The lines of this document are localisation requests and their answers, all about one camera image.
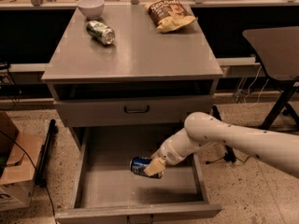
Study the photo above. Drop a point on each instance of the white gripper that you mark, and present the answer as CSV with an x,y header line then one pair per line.
x,y
165,153

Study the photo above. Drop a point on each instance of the blue pepsi can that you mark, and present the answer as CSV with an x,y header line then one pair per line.
x,y
138,164

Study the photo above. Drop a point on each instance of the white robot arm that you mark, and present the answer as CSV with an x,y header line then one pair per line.
x,y
279,150

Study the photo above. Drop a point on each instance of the closed grey drawer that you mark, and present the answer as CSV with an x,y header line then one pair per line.
x,y
109,112

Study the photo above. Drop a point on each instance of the open grey drawer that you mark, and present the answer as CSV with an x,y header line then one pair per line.
x,y
107,192

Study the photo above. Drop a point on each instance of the grey drawer cabinet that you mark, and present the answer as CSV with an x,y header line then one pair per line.
x,y
140,63

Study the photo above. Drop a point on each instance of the green soda can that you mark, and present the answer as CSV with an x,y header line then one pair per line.
x,y
101,32

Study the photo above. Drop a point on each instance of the black bar left floor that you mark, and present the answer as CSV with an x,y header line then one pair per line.
x,y
45,154

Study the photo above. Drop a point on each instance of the cardboard box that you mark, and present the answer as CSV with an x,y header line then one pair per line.
x,y
19,156

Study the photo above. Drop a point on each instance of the brown chip bag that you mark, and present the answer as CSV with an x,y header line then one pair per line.
x,y
169,15

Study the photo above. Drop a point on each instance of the white bowl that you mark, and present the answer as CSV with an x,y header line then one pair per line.
x,y
91,9

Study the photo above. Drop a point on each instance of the black drawer handle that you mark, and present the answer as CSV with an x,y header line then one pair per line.
x,y
136,110

